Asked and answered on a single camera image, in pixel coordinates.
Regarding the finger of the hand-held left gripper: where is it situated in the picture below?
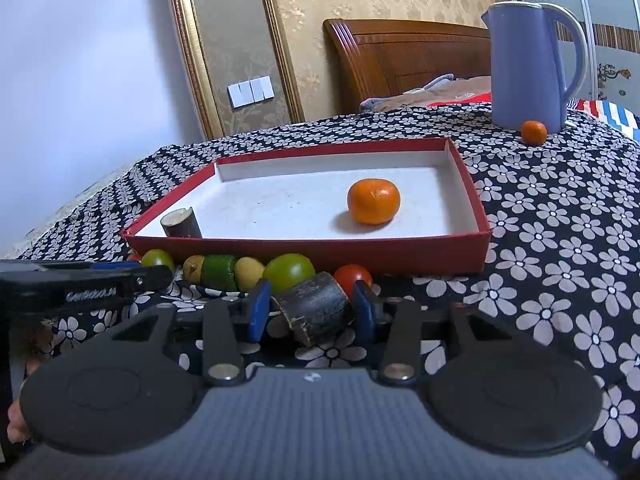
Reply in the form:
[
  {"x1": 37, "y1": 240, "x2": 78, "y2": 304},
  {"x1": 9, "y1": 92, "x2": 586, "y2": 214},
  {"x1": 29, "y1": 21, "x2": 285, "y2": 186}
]
[{"x1": 90, "y1": 261, "x2": 174, "y2": 297}]

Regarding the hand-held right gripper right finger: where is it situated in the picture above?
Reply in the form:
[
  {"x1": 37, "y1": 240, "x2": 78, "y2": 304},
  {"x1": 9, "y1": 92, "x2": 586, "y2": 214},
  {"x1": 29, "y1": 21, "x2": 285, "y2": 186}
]
[{"x1": 354, "y1": 280, "x2": 521, "y2": 387}]

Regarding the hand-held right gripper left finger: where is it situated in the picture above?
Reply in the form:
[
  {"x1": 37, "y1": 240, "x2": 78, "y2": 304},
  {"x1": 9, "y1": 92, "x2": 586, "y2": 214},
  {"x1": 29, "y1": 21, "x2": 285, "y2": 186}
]
[{"x1": 107, "y1": 279, "x2": 273, "y2": 387}]

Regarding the green tomato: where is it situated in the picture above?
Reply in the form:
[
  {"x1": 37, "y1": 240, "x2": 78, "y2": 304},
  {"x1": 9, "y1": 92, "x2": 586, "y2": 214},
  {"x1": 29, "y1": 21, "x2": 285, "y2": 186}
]
[
  {"x1": 141, "y1": 248, "x2": 176, "y2": 275},
  {"x1": 262, "y1": 253, "x2": 317, "y2": 296}
]

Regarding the yellow-brown longan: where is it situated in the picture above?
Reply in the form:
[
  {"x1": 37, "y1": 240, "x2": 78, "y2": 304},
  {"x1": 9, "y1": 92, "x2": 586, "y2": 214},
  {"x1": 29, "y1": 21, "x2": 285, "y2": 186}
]
[
  {"x1": 182, "y1": 255, "x2": 206, "y2": 283},
  {"x1": 235, "y1": 256, "x2": 266, "y2": 292}
]

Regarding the eggplant slice back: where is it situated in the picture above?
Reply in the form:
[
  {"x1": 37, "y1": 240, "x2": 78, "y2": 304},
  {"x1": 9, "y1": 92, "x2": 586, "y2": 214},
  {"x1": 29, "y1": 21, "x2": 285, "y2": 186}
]
[{"x1": 271, "y1": 271, "x2": 352, "y2": 347}]

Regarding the eggplant slice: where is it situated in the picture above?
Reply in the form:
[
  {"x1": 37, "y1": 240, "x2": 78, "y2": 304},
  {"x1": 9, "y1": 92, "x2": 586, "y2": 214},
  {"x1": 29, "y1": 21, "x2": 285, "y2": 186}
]
[
  {"x1": 160, "y1": 208, "x2": 203, "y2": 239},
  {"x1": 271, "y1": 271, "x2": 352, "y2": 347}
]

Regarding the green pepper piece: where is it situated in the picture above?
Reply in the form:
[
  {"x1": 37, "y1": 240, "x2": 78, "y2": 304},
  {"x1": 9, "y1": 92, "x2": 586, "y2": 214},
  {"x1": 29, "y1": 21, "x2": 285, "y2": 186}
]
[{"x1": 202, "y1": 254, "x2": 238, "y2": 292}]

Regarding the orange tomato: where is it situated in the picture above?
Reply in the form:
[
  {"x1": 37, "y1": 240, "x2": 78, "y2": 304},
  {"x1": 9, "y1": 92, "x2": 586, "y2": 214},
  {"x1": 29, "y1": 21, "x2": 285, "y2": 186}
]
[{"x1": 347, "y1": 178, "x2": 402, "y2": 226}]

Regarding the red rimmed white tray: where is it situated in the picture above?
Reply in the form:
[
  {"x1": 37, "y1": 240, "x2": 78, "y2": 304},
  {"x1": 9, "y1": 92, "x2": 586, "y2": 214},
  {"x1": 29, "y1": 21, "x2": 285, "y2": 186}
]
[{"x1": 120, "y1": 136, "x2": 493, "y2": 276}]

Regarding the person's left hand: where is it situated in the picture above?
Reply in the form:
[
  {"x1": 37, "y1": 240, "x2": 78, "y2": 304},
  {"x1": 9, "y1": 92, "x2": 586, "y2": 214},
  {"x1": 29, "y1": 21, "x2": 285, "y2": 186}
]
[{"x1": 6, "y1": 382, "x2": 33, "y2": 445}]

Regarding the eggplant slice front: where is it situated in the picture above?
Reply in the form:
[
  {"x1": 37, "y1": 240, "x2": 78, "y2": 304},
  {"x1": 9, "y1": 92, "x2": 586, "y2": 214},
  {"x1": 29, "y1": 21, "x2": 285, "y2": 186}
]
[{"x1": 160, "y1": 208, "x2": 203, "y2": 239}]

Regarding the black white floral cloth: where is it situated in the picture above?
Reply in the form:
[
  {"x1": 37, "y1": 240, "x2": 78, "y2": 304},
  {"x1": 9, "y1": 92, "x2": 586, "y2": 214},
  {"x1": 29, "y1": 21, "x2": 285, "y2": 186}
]
[{"x1": 20, "y1": 102, "x2": 640, "y2": 480}]

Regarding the striped pillow bedding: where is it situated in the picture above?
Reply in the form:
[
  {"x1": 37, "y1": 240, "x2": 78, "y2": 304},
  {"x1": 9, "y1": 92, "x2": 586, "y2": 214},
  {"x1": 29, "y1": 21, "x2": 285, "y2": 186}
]
[{"x1": 360, "y1": 74, "x2": 493, "y2": 113}]

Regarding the small orange mandarin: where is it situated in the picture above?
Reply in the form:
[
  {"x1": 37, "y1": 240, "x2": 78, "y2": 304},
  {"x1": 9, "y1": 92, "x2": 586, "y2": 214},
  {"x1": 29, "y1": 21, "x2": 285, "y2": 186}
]
[{"x1": 521, "y1": 120, "x2": 548, "y2": 147}]

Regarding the wooden bed headboard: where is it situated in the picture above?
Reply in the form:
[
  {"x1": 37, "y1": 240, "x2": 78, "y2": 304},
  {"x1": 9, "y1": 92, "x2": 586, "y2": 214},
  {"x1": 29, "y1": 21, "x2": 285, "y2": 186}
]
[{"x1": 322, "y1": 18, "x2": 493, "y2": 113}]

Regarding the blue plastic pitcher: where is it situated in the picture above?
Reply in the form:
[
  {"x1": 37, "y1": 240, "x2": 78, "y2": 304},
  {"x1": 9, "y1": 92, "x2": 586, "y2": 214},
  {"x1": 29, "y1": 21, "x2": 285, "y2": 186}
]
[{"x1": 481, "y1": 1, "x2": 588, "y2": 133}]

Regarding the red white blue striped blanket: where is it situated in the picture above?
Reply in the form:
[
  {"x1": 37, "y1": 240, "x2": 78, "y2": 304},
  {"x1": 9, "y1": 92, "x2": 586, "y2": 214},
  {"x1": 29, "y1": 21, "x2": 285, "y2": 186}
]
[{"x1": 430, "y1": 91, "x2": 640, "y2": 139}]

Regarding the floral glass wardrobe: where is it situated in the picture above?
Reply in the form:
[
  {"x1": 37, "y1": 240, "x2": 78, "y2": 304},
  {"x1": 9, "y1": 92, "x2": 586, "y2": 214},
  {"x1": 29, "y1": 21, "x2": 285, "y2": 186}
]
[{"x1": 507, "y1": 0, "x2": 640, "y2": 106}]

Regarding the white wall switch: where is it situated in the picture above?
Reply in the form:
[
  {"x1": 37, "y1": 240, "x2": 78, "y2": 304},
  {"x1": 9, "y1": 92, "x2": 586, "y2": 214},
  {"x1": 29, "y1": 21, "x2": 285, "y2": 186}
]
[{"x1": 227, "y1": 76, "x2": 275, "y2": 109}]

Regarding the gold framed wall panel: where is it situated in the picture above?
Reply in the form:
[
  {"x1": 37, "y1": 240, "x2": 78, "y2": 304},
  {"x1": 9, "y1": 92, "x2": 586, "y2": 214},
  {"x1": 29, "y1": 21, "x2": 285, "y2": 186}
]
[{"x1": 165, "y1": 0, "x2": 306, "y2": 138}]

